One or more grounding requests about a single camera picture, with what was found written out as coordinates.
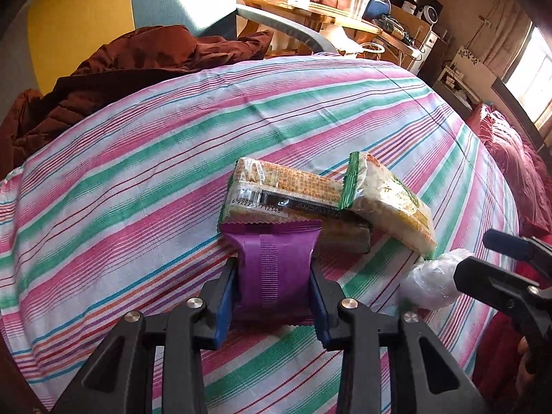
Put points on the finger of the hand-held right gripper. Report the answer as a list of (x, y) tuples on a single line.
[(483, 278), (502, 241)]

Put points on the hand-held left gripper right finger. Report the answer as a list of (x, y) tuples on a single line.
[(321, 310)]

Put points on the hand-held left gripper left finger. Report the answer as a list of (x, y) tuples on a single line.
[(224, 306)]

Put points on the white plastic bag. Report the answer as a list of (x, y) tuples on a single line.
[(427, 280)]

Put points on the purple snack packet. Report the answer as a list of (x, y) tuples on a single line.
[(271, 267)]

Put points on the person's right hand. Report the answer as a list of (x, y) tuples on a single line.
[(524, 353)]

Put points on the red blanket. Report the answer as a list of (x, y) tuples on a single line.
[(513, 172)]

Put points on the cracker packet with green ends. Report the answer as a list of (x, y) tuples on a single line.
[(388, 207)]

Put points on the cracker packet with black seam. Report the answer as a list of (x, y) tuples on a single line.
[(284, 181)]

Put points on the striped bedsheet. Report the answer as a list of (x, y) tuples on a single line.
[(129, 207)]

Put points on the side window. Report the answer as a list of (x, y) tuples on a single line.
[(532, 73)]

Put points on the flower print cardboard box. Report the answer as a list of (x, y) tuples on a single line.
[(470, 67)]

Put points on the white cabinet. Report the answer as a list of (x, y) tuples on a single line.
[(427, 54)]

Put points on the beige curtain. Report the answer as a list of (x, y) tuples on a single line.
[(509, 26)]

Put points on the brown cardboard box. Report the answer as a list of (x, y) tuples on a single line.
[(409, 21)]

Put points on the white round appliance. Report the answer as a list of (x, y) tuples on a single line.
[(429, 14)]

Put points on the maroon padded jacket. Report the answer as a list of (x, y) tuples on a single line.
[(129, 64)]

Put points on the blue bag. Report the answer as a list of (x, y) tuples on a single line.
[(376, 7)]

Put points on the wooden table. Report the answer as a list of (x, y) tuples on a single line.
[(327, 19)]

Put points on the grey yellow blue lounge chair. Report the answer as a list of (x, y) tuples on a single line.
[(86, 4)]

